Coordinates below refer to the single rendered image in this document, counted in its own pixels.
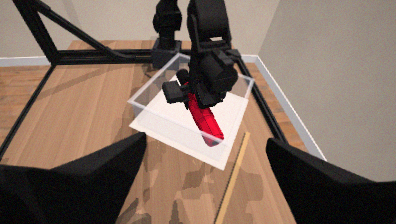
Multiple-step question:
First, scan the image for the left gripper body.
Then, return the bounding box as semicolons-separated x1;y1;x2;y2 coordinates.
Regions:
162;62;206;104

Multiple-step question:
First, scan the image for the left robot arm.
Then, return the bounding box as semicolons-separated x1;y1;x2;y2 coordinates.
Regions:
153;0;238;109

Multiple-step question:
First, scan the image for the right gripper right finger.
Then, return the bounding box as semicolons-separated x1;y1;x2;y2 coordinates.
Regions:
265;138;396;224

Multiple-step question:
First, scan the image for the tan wooden stick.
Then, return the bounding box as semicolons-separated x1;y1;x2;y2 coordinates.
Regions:
215;132;250;224

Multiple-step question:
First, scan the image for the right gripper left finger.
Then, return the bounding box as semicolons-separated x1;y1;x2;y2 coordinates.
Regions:
0;132;147;224

